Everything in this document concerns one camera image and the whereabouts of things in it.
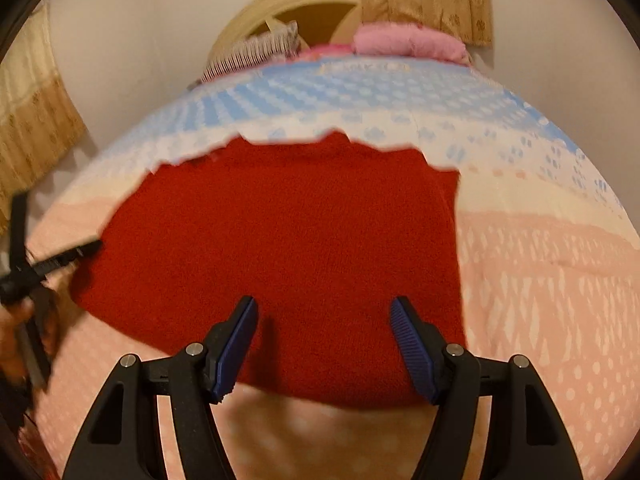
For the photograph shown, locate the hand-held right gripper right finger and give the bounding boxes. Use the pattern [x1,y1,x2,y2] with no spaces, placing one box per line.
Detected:
[390,296,583,480]

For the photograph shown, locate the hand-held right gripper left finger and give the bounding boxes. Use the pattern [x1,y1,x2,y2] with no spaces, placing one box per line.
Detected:
[62,295,260,480]

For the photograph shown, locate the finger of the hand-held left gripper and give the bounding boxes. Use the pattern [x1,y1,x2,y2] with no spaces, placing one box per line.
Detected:
[30,240,103,278]

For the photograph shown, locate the red knitted sweater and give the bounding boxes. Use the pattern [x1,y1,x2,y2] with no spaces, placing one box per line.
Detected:
[69,130,468,408]

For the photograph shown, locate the wide beige floral curtain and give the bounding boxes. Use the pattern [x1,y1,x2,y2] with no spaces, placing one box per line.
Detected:
[0,2,86,231]

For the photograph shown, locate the polka-dot bedspread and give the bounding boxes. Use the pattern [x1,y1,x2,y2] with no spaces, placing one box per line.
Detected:
[22,55,640,480]

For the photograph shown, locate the striped pillow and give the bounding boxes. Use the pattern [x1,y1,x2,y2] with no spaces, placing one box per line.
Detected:
[200,21,301,83]

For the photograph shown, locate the pink pillow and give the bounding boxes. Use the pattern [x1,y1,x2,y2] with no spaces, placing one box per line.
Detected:
[351,22,471,63]

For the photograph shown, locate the pink bed sheet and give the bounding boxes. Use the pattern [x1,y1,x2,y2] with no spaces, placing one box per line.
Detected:
[300,42,356,58]

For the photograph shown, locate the cream wooden headboard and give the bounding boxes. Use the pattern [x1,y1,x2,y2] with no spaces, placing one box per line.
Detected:
[206,0,366,78]

